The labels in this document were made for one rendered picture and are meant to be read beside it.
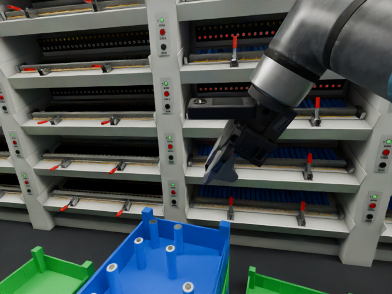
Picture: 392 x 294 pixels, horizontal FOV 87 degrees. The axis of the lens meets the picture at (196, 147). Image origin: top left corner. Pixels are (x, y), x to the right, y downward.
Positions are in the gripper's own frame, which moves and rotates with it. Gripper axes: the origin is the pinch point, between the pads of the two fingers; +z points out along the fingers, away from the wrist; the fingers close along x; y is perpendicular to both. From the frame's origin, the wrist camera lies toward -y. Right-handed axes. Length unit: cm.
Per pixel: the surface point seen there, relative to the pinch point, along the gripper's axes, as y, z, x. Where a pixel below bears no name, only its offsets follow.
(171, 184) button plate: -1.8, 31.1, 25.6
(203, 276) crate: 6.9, 12.0, -14.1
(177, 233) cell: -0.3, 11.0, -8.5
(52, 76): -59, 17, 38
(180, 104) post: -11.7, 2.5, 33.1
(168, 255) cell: -1.1, 9.9, -14.1
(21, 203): -61, 82, 25
